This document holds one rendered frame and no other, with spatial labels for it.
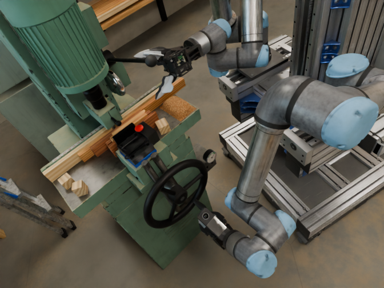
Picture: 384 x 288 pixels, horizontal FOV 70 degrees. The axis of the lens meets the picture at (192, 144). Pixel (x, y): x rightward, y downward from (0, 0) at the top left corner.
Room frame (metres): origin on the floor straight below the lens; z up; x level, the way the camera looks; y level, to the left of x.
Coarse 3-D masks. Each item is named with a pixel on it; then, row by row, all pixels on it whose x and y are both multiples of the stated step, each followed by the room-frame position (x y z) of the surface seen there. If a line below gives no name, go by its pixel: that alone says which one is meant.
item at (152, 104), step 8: (184, 80) 1.00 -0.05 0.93; (176, 88) 0.97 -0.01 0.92; (168, 96) 0.95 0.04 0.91; (144, 104) 0.91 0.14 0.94; (152, 104) 0.91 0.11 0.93; (160, 104) 0.92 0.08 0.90; (136, 112) 0.88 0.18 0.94; (112, 128) 0.83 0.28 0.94; (80, 152) 0.75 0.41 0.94; (88, 152) 0.75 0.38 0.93
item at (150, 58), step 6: (108, 54) 1.00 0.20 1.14; (150, 54) 0.71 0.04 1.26; (108, 60) 0.98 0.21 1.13; (114, 60) 0.92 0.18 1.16; (120, 60) 0.88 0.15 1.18; (126, 60) 0.83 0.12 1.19; (132, 60) 0.80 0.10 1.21; (138, 60) 0.76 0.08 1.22; (144, 60) 0.73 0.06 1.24; (150, 60) 0.69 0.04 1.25; (156, 60) 0.70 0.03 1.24; (150, 66) 0.69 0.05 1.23
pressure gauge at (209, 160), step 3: (207, 150) 0.78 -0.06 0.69; (210, 150) 0.78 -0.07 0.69; (213, 150) 0.78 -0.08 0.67; (204, 153) 0.77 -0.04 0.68; (207, 153) 0.76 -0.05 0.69; (210, 153) 0.76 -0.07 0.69; (213, 153) 0.77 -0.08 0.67; (216, 153) 0.77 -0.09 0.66; (204, 156) 0.76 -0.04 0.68; (207, 156) 0.75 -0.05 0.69; (210, 156) 0.76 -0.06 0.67; (213, 156) 0.76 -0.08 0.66; (216, 156) 0.77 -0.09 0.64; (204, 159) 0.76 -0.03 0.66; (207, 159) 0.75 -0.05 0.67; (210, 159) 0.75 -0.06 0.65; (213, 159) 0.76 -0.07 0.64; (207, 162) 0.74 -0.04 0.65; (210, 162) 0.75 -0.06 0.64
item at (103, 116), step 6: (84, 102) 0.87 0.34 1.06; (108, 102) 0.83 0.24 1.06; (90, 108) 0.83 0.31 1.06; (102, 108) 0.81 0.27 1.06; (108, 108) 0.80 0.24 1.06; (114, 108) 0.79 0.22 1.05; (90, 114) 0.88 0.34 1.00; (96, 114) 0.79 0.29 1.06; (102, 114) 0.77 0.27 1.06; (108, 114) 0.78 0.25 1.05; (114, 114) 0.79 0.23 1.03; (120, 114) 0.80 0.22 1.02; (102, 120) 0.77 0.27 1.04; (108, 120) 0.77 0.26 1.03; (120, 120) 0.79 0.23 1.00; (108, 126) 0.77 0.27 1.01
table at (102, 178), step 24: (168, 120) 0.82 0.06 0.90; (192, 120) 0.81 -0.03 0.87; (168, 144) 0.74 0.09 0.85; (72, 168) 0.72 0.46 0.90; (96, 168) 0.69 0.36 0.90; (120, 168) 0.65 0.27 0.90; (168, 168) 0.62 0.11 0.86; (72, 192) 0.61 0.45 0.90; (96, 192) 0.58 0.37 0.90; (144, 192) 0.56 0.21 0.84
